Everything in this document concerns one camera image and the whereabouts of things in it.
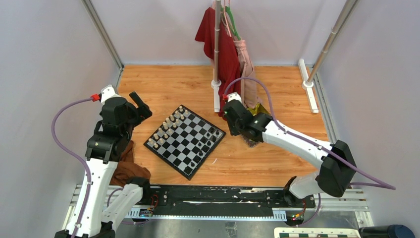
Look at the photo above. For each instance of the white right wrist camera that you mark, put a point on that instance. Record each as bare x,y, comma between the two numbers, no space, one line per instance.
234,96

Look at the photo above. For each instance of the white centre rack foot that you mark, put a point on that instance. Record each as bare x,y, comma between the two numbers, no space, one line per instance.
216,95

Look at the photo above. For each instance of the white right rack foot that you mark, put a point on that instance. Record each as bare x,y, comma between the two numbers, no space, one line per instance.
308,86

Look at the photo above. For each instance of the black pieces set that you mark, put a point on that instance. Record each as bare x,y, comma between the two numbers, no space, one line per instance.
192,156

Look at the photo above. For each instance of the silver right rack pole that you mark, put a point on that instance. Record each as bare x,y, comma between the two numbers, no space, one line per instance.
342,18

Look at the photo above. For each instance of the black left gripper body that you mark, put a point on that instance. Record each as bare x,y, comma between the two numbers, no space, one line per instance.
135,118

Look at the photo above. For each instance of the black white chessboard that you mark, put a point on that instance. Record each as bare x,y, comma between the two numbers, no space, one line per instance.
169,152

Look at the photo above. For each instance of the yellow metal tin tray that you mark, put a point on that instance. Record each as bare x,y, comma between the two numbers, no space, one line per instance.
259,108

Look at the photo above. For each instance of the pink hanging garment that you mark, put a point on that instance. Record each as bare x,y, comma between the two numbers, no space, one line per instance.
249,92

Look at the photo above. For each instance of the silver centre rack pole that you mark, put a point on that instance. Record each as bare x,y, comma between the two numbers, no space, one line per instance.
216,40

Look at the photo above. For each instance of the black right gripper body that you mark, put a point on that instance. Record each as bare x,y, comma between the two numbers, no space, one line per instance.
234,129

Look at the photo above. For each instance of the green clothes hanger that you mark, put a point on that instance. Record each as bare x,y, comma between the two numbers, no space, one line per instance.
229,23

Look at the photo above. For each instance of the green white chessboard box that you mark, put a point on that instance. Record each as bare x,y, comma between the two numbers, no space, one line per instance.
315,233

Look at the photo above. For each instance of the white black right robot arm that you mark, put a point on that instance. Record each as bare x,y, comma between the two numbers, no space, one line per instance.
334,162

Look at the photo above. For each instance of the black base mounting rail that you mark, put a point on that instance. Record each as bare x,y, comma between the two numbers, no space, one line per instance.
221,202

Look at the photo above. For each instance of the cream chess pieces row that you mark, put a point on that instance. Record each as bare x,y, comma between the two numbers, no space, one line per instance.
168,127

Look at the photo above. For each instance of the white rack foot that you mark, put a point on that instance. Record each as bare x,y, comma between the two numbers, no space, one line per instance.
216,95
308,86

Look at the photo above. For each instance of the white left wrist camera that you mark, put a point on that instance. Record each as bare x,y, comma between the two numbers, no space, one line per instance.
107,93

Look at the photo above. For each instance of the dark blue cylinder object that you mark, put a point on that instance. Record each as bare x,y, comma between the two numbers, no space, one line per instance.
391,231

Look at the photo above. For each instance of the brown crumpled cloth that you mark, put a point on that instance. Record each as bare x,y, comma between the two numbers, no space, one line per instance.
127,168

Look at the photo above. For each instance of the dark red hanging shirt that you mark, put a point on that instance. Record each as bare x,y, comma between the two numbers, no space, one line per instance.
228,63

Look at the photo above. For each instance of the silver rack pole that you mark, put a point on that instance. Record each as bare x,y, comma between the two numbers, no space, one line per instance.
342,18
216,40

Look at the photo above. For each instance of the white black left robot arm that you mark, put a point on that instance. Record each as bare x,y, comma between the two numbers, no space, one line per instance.
112,134

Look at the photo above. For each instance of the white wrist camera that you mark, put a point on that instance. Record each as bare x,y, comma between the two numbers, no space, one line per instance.
107,93
234,96

